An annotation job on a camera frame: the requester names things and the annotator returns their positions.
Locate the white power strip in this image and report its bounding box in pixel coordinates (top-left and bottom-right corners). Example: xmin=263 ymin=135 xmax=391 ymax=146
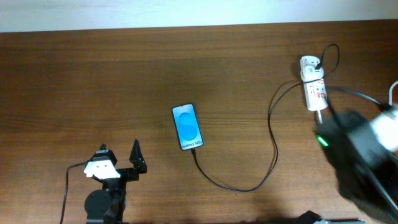
xmin=300 ymin=55 xmax=328 ymax=111

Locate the blue Samsung Galaxy smartphone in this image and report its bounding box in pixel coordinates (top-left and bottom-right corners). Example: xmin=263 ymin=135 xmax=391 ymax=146
xmin=172 ymin=104 xmax=203 ymax=151

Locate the black USB charging cable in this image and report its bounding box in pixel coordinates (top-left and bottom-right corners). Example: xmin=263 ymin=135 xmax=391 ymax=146
xmin=190 ymin=43 xmax=341 ymax=193

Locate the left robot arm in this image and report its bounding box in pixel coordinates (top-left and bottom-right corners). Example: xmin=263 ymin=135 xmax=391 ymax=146
xmin=84 ymin=140 xmax=147 ymax=224

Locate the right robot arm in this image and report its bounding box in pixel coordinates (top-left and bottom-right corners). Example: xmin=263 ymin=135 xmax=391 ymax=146
xmin=315 ymin=111 xmax=397 ymax=223

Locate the white USB charger plug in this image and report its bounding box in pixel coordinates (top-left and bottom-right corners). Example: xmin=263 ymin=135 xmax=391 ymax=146
xmin=300 ymin=60 xmax=324 ymax=82

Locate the right camera black cable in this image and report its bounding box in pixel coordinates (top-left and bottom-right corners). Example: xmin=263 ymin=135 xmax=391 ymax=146
xmin=324 ymin=85 xmax=398 ymax=215

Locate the white power strip cord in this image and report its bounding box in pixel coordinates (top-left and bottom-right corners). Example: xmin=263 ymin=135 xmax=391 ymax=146
xmin=315 ymin=80 xmax=398 ymax=125

